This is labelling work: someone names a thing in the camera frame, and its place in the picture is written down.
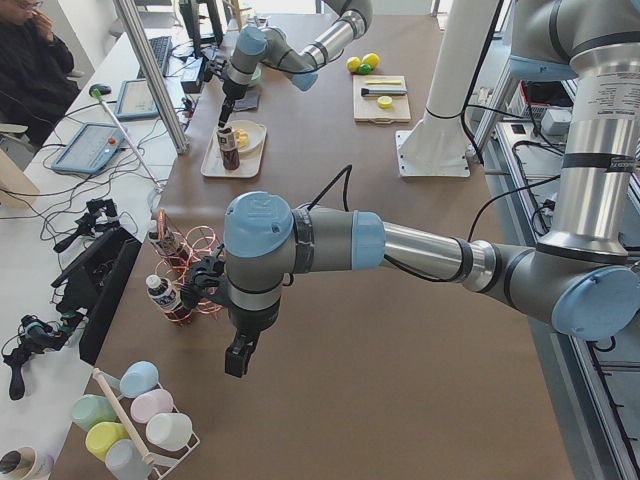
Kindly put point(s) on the braided ring bread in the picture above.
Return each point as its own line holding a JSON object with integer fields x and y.
{"x": 242, "y": 139}

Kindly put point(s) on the cream serving tray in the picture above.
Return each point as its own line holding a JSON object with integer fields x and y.
{"x": 250, "y": 162}

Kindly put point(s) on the copper wire bottle rack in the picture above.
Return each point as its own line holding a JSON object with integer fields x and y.
{"x": 201, "y": 242}

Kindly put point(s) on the light blue cup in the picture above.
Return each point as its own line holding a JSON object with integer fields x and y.
{"x": 139, "y": 378}

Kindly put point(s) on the half lemon slice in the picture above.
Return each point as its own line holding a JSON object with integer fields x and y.
{"x": 385, "y": 102}

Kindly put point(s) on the grey blue cup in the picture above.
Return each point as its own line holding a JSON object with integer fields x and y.
{"x": 125, "y": 462}

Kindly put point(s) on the wooden glass drying stand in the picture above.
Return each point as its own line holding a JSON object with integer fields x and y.
{"x": 237, "y": 13}

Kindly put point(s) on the steel muddler with black tip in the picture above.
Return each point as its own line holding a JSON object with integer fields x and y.
{"x": 382, "y": 91}

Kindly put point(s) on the aluminium frame post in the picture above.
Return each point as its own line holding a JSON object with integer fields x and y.
{"x": 128, "y": 14}

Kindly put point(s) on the green lime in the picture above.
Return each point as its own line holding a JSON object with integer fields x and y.
{"x": 364, "y": 69}

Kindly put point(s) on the white cup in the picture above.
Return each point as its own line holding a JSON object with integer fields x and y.
{"x": 169, "y": 431}

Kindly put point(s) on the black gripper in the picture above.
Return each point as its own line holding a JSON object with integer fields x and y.
{"x": 232, "y": 91}
{"x": 251, "y": 321}

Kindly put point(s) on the seated person in black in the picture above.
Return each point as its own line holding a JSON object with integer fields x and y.
{"x": 36, "y": 89}

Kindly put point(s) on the yellow cup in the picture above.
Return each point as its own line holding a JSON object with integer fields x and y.
{"x": 102, "y": 436}

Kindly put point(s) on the yellow plastic knife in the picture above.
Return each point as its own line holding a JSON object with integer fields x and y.
{"x": 384, "y": 82}

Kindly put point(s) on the black open electronics box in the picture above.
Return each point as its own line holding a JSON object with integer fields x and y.
{"x": 95, "y": 281}

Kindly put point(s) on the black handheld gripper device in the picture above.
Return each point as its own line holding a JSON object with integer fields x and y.
{"x": 101, "y": 216}

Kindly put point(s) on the pink cup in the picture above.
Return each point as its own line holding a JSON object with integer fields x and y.
{"x": 151, "y": 403}

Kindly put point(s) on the white round plate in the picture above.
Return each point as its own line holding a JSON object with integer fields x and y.
{"x": 255, "y": 130}

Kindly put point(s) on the whole yellow lemon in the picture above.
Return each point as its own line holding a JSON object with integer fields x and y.
{"x": 372, "y": 60}

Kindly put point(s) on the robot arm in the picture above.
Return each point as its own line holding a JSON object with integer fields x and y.
{"x": 575, "y": 278}
{"x": 270, "y": 47}

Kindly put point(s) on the mint green cup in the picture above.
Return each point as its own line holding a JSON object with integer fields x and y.
{"x": 91, "y": 409}

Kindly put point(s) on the black keyboard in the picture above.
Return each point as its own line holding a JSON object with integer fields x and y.
{"x": 161, "y": 48}

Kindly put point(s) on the white wire cup rack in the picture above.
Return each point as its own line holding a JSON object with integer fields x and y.
{"x": 162, "y": 462}

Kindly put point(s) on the blue teach pendant tablet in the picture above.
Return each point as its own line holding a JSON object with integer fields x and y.
{"x": 90, "y": 150}

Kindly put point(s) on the grey folded cloth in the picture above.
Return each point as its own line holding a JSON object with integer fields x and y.
{"x": 250, "y": 101}

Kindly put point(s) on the metal rod green tip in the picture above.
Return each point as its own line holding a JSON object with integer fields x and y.
{"x": 95, "y": 93}

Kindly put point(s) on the mint green bowl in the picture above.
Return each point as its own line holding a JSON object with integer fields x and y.
{"x": 256, "y": 77}

